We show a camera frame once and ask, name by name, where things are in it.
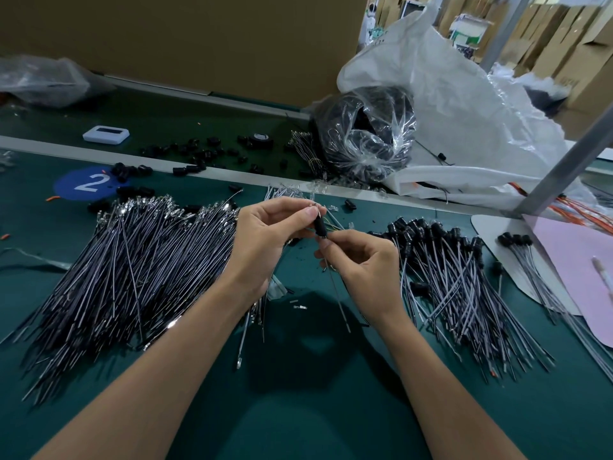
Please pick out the crumpled clear plastic bag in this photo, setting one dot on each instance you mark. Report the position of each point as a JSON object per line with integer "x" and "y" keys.
{"x": 43, "y": 81}

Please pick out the clear bag with black contents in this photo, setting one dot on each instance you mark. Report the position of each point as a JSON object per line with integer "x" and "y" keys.
{"x": 367, "y": 132}

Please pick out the person's right hand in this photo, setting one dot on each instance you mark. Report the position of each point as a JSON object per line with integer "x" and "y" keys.
{"x": 369, "y": 273}

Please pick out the clear plastic strip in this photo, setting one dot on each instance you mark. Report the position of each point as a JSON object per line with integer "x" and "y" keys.
{"x": 31, "y": 257}

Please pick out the brown cardboard panel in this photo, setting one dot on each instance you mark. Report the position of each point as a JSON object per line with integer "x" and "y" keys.
{"x": 192, "y": 38}

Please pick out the person's right forearm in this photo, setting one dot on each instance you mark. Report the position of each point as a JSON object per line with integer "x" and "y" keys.
{"x": 455, "y": 397}

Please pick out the large white plastic sack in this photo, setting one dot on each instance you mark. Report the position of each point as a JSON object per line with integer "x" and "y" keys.
{"x": 471, "y": 105}

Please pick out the grey metal frame post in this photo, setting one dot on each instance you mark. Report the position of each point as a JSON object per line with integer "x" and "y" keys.
{"x": 570, "y": 156}
{"x": 504, "y": 31}

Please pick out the pink paper sheet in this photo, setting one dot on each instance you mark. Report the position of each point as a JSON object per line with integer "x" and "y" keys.
{"x": 578, "y": 273}

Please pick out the blue round number sticker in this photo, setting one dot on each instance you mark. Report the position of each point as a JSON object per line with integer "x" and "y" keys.
{"x": 86, "y": 184}

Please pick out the black plastic caps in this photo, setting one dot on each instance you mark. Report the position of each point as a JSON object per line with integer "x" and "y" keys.
{"x": 192, "y": 163}

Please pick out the small clear plastic piece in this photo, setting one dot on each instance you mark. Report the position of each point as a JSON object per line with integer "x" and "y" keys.
{"x": 276, "y": 287}

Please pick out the white pen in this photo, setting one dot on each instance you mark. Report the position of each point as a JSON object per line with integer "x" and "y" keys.
{"x": 603, "y": 276}

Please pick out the person's left forearm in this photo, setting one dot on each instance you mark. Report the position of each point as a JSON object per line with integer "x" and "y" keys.
{"x": 144, "y": 388}

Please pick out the stack of cardboard boxes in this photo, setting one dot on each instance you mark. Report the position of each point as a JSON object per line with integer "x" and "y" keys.
{"x": 584, "y": 48}

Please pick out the small white timer device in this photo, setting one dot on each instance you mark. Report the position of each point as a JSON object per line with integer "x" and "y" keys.
{"x": 105, "y": 135}

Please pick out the person's left hand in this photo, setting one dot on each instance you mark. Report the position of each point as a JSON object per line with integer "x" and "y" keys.
{"x": 263, "y": 246}

